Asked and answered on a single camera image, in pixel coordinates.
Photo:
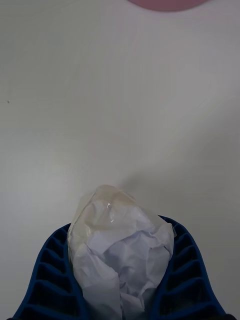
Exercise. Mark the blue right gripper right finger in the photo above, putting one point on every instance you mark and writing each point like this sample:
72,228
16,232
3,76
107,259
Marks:
190,275

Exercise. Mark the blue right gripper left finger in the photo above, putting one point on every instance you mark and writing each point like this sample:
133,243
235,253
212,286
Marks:
50,275

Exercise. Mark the white paper ball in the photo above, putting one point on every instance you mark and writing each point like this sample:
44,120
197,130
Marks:
120,250

